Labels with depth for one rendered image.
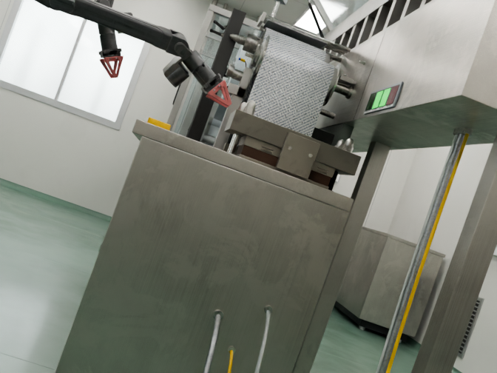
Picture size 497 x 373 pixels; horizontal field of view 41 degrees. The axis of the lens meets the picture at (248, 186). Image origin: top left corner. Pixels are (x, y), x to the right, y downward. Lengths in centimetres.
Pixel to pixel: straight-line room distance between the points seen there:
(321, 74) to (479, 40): 84
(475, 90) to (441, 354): 56
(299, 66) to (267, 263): 67
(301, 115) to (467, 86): 85
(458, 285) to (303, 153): 66
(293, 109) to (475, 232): 87
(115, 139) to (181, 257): 587
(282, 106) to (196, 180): 45
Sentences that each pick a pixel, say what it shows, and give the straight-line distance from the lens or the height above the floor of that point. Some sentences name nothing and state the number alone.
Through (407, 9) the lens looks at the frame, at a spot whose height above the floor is 149.
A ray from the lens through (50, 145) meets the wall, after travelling 776.
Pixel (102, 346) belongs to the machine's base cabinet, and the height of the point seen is 28.
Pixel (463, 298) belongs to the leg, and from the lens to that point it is 150.
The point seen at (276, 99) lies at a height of 113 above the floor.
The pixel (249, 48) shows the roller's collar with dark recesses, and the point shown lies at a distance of 244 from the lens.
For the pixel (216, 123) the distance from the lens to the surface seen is 315.
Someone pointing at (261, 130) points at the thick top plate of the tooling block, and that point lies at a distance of 192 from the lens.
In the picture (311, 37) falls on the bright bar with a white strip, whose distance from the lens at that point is 254.
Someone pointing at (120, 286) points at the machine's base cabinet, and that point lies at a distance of 187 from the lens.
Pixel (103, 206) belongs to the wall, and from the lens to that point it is 770.
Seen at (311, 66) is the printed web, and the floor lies 127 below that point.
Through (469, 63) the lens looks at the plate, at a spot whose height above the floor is 121.
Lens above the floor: 80
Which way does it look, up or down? 1 degrees up
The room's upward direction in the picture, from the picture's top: 20 degrees clockwise
